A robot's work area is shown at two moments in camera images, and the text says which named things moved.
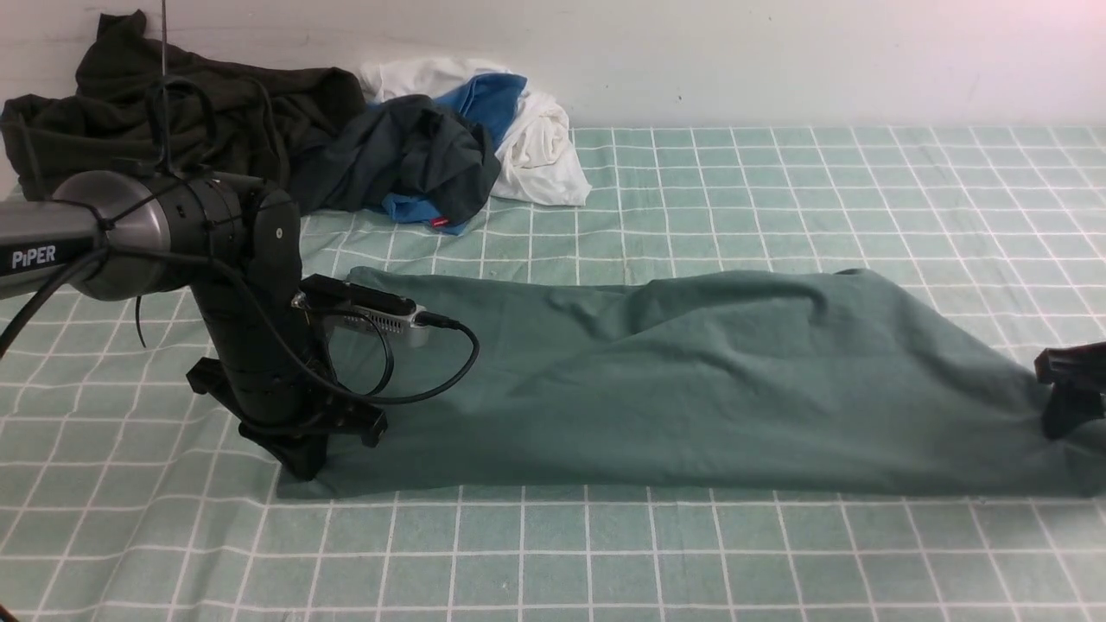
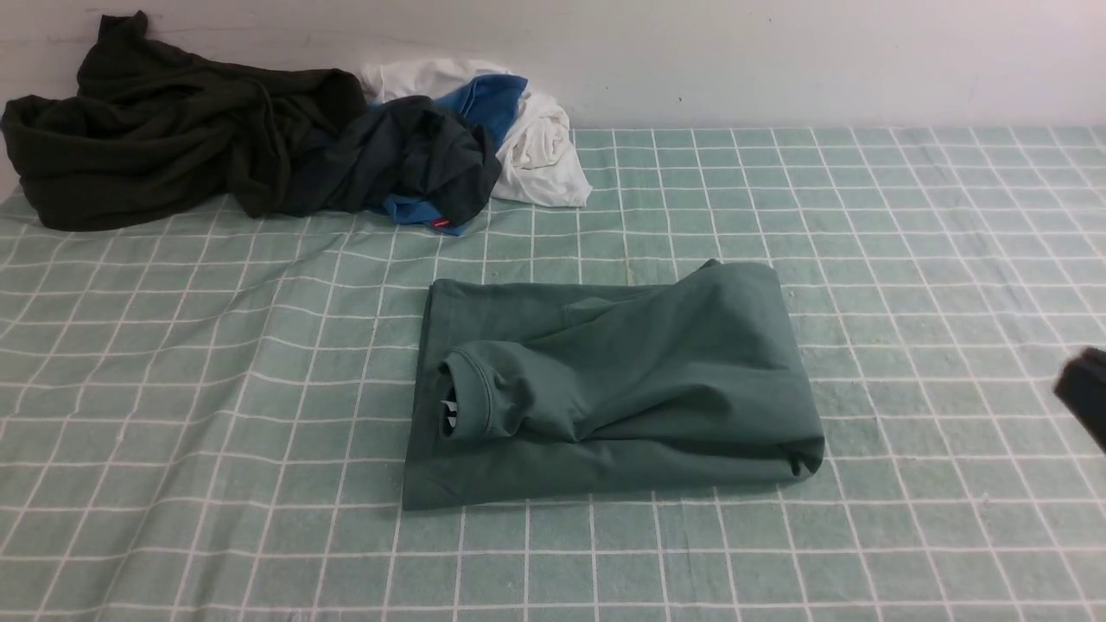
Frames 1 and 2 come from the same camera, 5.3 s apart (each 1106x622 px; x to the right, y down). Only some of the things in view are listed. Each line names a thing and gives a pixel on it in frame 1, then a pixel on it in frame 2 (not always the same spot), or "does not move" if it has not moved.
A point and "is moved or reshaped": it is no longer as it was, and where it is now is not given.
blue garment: (486, 100) does not move
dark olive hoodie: (143, 103) does not move
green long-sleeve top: (805, 382) is moved or reshaped
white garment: (537, 161) does not move
